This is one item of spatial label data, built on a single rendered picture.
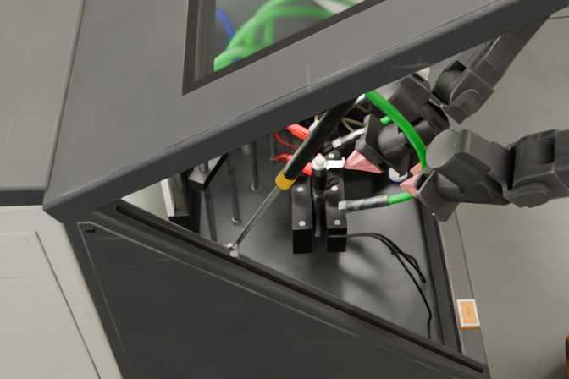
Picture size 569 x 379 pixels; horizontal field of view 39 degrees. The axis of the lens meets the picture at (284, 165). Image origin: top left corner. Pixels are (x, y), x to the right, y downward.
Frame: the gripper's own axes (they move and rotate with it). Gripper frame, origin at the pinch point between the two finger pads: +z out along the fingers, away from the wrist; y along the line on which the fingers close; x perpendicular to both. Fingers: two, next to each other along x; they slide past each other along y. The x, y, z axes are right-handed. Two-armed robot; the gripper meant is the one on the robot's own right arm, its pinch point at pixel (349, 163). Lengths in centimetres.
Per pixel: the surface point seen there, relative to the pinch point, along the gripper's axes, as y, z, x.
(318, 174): 2.7, 4.1, 2.6
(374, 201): -0.5, -7.7, 11.0
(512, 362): -111, 47, -25
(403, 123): 10.6, -23.5, 10.9
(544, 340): -118, 41, -34
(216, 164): 16.2, 15.6, 4.7
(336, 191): -6.7, 10.5, -2.6
